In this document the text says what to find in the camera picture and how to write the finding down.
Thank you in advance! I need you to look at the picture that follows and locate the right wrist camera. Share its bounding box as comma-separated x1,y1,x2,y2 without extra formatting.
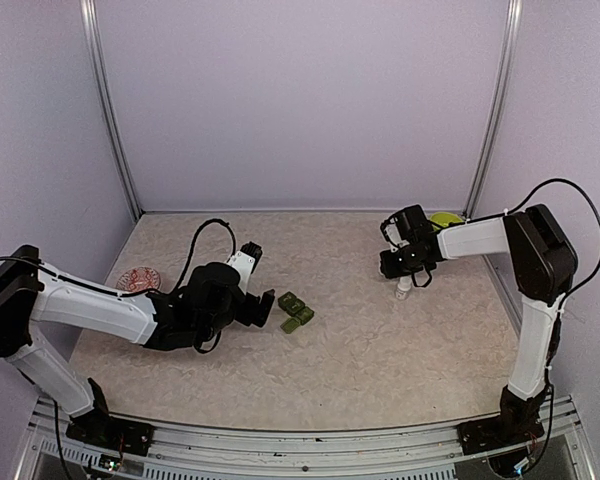
380,213,409,252

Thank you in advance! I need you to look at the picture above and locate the front aluminium rail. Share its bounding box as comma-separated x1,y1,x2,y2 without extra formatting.
14,394,596,480

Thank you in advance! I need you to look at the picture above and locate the right aluminium frame post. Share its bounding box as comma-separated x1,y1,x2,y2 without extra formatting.
463,0,523,218

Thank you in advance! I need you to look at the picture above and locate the green bowl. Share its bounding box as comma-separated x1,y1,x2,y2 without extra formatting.
429,211,465,230

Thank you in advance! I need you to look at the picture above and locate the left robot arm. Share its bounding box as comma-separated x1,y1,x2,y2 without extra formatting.
0,243,275,445

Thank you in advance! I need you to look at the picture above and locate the green weekly pill organizer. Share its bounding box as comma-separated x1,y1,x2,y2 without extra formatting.
278,291,315,334

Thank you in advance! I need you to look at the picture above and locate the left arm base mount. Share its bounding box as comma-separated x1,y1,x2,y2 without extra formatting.
66,417,154,457

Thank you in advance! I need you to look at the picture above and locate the left aluminium frame post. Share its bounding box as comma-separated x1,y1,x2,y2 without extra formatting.
80,0,143,222

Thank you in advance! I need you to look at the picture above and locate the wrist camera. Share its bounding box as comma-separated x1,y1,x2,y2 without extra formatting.
380,213,409,252
227,242,263,293

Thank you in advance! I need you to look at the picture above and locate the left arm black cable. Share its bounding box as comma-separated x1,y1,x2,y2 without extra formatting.
172,218,236,296

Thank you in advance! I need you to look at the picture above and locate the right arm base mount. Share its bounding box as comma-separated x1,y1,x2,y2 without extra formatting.
457,417,545,456

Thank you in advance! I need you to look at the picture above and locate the red patterned white bowl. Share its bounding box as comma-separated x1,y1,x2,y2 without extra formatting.
116,266,162,293

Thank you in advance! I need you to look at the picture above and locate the aluminium frame post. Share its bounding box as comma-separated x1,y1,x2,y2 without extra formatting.
80,0,143,222
463,0,523,218

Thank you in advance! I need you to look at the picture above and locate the white pill bottle front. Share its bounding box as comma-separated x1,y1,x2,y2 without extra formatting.
395,276,413,300

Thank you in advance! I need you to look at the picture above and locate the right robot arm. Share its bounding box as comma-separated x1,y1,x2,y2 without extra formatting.
379,204,578,444

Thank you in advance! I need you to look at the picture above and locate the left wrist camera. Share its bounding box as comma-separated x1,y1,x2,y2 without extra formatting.
227,242,263,293

